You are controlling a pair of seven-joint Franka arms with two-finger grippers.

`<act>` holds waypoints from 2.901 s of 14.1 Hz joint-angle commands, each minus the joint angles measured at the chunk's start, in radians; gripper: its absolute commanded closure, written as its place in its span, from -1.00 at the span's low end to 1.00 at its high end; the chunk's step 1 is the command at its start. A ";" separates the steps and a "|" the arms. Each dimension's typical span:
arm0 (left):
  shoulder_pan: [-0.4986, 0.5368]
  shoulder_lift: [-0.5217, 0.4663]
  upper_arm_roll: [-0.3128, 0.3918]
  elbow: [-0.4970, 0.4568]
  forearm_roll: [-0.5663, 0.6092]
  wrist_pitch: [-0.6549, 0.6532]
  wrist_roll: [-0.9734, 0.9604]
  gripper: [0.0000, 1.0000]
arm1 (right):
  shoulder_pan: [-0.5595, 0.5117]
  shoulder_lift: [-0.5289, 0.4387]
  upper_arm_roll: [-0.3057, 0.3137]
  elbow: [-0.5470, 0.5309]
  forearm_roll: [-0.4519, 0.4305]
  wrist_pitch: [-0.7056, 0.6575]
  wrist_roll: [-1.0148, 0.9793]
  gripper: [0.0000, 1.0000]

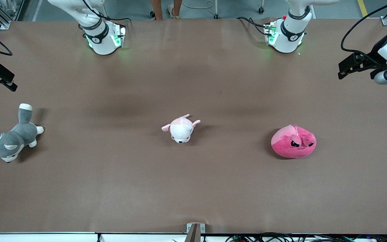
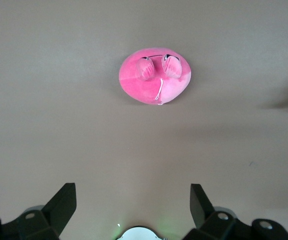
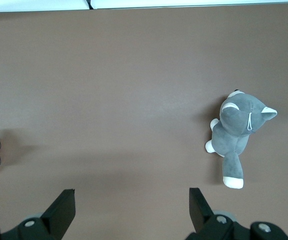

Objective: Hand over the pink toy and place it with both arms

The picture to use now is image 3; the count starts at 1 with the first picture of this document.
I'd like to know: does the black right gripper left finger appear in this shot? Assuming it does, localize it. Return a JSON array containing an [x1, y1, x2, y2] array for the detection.
[[0, 189, 76, 240]]

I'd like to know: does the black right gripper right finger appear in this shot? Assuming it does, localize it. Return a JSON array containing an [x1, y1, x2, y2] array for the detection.
[[185, 187, 288, 240]]

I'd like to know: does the grey and white cat plush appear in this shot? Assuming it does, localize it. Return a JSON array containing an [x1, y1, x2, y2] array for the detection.
[[205, 89, 278, 190]]

